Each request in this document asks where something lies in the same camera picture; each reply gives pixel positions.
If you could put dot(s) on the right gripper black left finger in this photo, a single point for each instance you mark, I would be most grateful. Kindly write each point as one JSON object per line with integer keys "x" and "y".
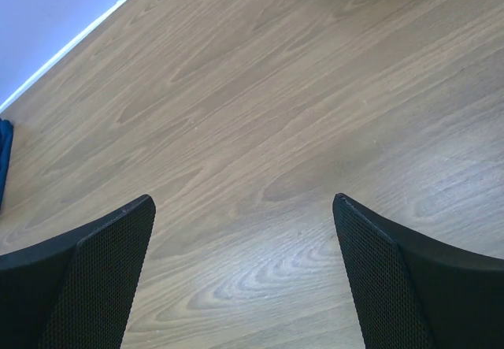
{"x": 76, "y": 289}

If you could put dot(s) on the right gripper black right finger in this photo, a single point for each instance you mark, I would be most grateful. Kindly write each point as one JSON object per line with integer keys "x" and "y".
{"x": 413, "y": 291}

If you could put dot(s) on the navy blue folded t shirt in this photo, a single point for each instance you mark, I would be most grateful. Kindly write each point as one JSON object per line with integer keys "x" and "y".
{"x": 6, "y": 146}

